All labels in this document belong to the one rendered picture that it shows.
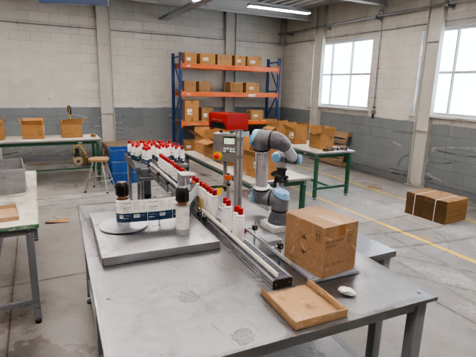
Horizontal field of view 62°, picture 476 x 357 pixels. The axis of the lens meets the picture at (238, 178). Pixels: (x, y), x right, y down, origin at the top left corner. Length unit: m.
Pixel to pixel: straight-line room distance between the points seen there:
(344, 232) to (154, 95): 8.57
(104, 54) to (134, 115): 1.53
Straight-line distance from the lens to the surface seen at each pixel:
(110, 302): 1.92
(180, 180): 2.92
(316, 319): 1.75
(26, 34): 9.92
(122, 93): 10.06
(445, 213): 6.07
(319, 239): 2.02
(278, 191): 2.66
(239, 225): 2.32
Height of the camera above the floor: 1.78
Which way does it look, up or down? 13 degrees down
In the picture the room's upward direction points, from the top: 1 degrees clockwise
